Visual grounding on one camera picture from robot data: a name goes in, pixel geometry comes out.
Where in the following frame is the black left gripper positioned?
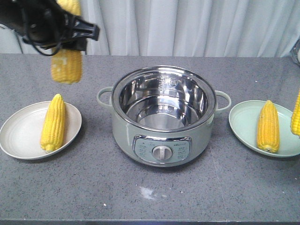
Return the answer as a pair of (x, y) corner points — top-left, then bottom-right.
(0, 0), (100, 51)

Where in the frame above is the pale yellow corn cob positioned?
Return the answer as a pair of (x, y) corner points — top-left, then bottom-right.
(51, 0), (82, 84)

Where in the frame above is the grey curtain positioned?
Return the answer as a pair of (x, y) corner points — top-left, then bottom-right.
(0, 0), (300, 58)

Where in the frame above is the cream white plate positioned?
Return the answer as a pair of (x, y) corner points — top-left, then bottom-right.
(0, 101), (82, 160)

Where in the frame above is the green electric cooking pot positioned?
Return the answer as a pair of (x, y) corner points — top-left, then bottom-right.
(97, 66), (232, 167)

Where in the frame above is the light green plate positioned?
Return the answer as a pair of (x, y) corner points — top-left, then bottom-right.
(229, 100), (300, 158)

